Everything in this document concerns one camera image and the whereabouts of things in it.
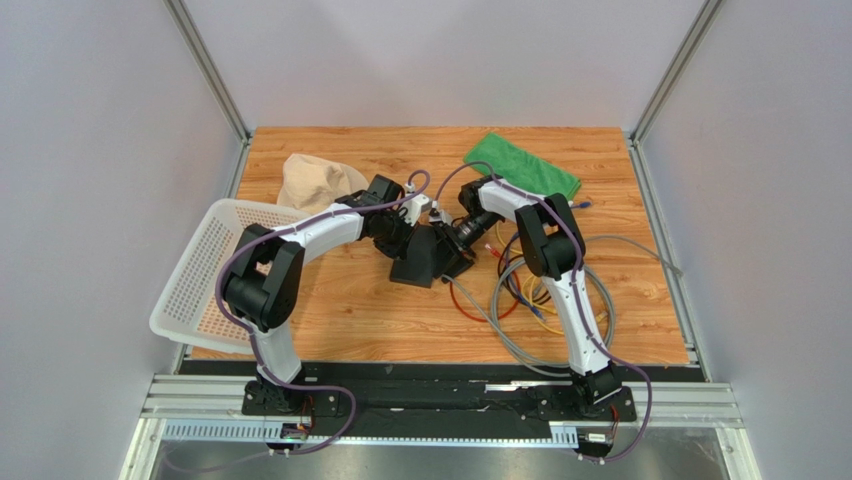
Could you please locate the red ethernet cable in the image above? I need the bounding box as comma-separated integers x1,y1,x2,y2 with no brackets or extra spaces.
448,279,520,323
485,242,517,294

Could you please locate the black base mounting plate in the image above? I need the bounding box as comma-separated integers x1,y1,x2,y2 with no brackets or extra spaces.
241,362,638,440

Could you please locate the black network switch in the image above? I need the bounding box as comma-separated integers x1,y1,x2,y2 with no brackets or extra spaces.
389,224,435,289

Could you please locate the aluminium frame rail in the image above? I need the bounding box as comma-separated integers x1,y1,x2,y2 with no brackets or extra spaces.
121,375,760,479

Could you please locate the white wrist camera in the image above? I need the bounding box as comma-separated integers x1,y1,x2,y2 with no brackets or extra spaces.
397,194,433,226
428,200,454,226

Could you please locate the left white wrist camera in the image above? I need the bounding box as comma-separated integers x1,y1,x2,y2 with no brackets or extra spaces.
397,194,433,226

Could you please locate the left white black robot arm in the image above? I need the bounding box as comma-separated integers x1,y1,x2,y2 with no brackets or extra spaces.
214,175,425,413

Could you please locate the black ethernet cable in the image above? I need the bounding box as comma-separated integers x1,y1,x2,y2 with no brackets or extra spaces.
499,249,554,307

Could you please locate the grey ethernet cable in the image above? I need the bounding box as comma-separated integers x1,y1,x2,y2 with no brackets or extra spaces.
441,234,686,371

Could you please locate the beige cloth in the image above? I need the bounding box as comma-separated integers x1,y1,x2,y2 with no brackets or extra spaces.
276,153,369,214

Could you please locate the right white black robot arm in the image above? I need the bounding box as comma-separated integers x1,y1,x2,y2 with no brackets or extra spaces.
429,176,622,408

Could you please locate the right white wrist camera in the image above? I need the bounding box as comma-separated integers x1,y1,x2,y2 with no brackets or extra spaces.
428,200,454,226

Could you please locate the green cloth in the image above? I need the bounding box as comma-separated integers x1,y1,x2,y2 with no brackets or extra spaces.
463,132,582,200

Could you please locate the white plastic basket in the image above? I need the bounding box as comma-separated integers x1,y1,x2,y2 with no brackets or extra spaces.
149,199,308,355

